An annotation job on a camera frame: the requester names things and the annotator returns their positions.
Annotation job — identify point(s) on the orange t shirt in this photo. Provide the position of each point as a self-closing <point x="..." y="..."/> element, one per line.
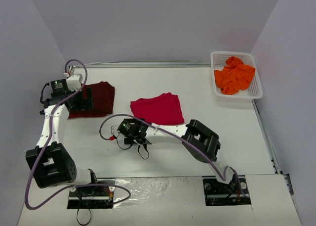
<point x="235" y="76"/>

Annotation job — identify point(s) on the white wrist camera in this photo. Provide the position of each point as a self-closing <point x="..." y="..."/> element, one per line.
<point x="74" y="82"/>
<point x="114" y="132"/>

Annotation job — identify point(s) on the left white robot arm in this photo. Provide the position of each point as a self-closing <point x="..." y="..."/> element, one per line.
<point x="51" y="162"/>

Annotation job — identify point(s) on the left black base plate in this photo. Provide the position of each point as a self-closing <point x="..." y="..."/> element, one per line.
<point x="94" y="197"/>

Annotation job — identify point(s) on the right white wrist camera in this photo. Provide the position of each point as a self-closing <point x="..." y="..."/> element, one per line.
<point x="114" y="132"/>

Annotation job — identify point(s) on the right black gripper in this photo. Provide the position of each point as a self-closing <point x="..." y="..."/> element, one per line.
<point x="130" y="140"/>

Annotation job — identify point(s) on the white plastic basket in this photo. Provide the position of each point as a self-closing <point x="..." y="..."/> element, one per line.
<point x="254" y="91"/>

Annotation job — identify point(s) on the dark red folded t shirt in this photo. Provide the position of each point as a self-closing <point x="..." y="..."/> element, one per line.
<point x="103" y="95"/>

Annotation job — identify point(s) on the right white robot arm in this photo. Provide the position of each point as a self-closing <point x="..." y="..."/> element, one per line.
<point x="201" y="142"/>

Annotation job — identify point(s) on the bright red t shirt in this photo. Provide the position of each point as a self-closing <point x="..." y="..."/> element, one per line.
<point x="164" y="109"/>

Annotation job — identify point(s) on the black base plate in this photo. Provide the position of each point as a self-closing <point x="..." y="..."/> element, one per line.
<point x="220" y="194"/>
<point x="94" y="197"/>

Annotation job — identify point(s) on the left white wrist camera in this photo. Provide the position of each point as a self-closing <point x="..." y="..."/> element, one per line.
<point x="74" y="82"/>

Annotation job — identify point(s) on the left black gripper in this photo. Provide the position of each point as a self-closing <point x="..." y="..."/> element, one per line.
<point x="86" y="99"/>

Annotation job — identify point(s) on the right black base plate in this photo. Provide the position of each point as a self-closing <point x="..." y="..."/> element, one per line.
<point x="220" y="194"/>

